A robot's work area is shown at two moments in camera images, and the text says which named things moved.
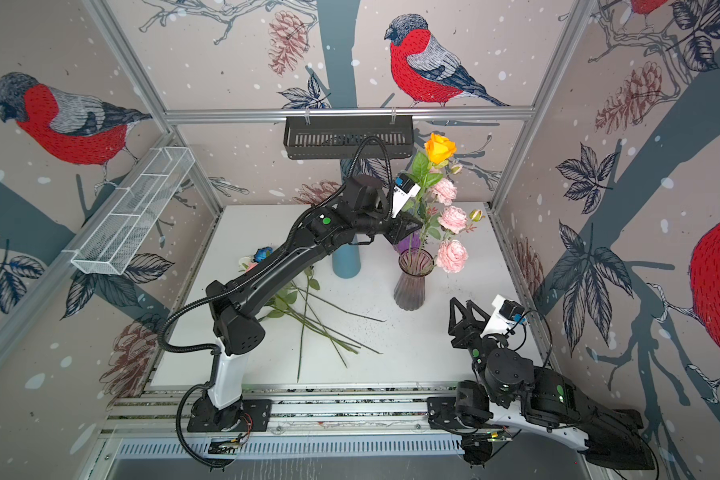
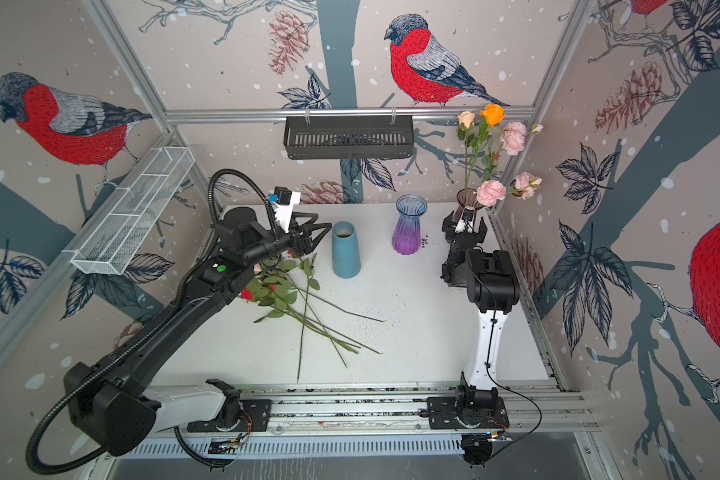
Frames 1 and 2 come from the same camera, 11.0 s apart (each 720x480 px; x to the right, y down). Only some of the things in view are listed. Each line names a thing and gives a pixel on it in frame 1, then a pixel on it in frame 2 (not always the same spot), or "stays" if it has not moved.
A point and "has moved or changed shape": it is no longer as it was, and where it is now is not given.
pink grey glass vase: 414,264 → 468,199
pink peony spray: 452,254 has moved or changed shape
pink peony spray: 444,190 → 514,136
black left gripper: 399,226 → 304,243
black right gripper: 473,334 → 450,228
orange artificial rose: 430,168 → 491,114
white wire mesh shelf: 132,210 stays
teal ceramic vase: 346,260 stays
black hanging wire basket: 336,137 stays
